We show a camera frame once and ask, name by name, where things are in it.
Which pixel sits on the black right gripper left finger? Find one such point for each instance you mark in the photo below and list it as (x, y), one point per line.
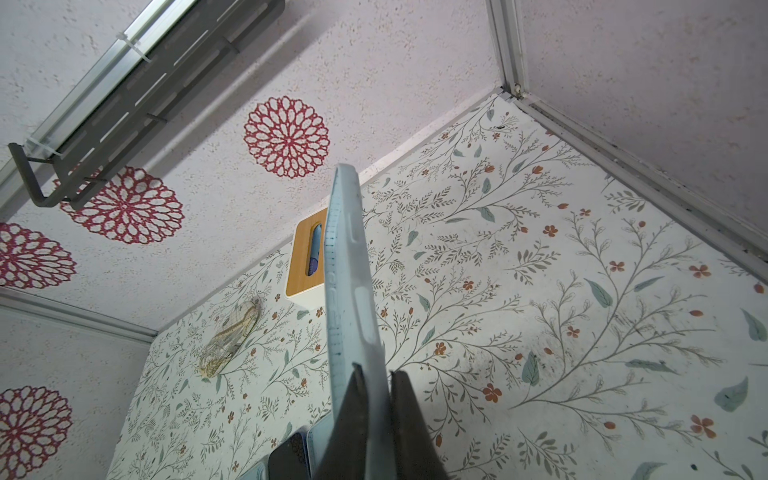
(345, 455)

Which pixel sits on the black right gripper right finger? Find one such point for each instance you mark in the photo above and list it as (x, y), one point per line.
(415, 456)

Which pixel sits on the black phone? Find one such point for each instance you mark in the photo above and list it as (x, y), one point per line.
(289, 460)

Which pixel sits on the light case with purple button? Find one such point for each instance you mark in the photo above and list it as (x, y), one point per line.
(352, 326)

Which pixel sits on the light blue phone case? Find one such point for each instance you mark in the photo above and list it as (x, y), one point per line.
(258, 471)

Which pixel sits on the clear plastic bag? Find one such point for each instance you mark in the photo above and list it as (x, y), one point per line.
(228, 340)

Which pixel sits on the white wooden-top tissue box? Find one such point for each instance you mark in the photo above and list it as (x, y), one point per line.
(305, 281)

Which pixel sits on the grey slotted wall shelf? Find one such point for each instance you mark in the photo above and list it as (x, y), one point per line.
(170, 52)

